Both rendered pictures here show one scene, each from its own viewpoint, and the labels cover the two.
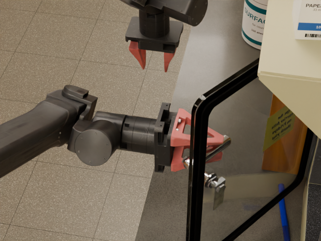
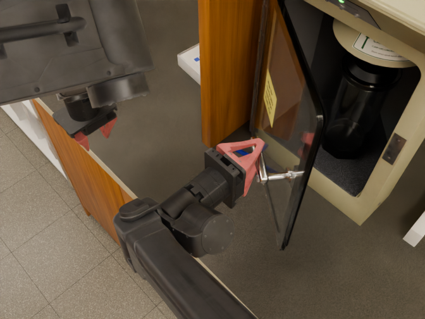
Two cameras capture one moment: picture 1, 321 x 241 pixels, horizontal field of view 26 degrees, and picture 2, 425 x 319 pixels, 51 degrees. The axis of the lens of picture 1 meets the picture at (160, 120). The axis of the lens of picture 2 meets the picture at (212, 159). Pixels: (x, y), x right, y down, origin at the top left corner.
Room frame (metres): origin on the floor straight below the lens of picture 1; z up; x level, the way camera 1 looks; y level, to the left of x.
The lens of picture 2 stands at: (0.55, 0.33, 1.80)
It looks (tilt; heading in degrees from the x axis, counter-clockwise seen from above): 54 degrees down; 305
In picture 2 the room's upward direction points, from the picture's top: straight up
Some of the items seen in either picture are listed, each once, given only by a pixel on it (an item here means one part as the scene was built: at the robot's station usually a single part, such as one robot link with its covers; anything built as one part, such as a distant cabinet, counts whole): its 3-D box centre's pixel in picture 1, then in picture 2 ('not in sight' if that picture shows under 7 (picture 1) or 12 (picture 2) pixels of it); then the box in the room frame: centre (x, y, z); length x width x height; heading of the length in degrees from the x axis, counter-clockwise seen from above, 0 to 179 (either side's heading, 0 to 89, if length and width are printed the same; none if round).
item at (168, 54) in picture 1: (159, 51); (95, 125); (1.05, 0.00, 1.14); 0.07 x 0.07 x 0.09; 79
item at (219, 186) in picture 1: (216, 192); not in sight; (0.66, -0.08, 1.18); 0.02 x 0.02 x 0.06; 43
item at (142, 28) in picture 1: (154, 21); (81, 102); (1.05, 0.01, 1.21); 0.10 x 0.07 x 0.07; 79
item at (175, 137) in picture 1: (191, 139); (241, 161); (0.75, -0.05, 1.21); 0.09 x 0.07 x 0.07; 78
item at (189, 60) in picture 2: not in sight; (212, 66); (1.07, -0.42, 0.96); 0.16 x 0.12 x 0.04; 164
